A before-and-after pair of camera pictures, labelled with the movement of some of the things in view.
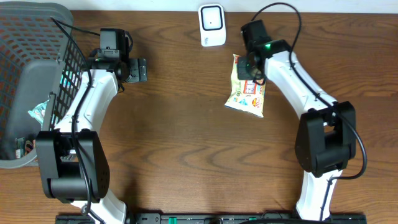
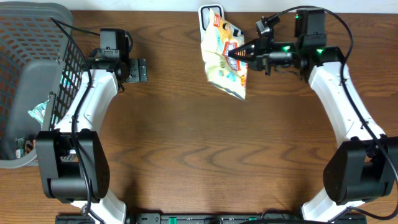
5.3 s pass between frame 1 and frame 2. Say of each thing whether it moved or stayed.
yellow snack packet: moved
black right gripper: moved
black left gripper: stayed
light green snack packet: stayed
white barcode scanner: stayed
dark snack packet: stayed
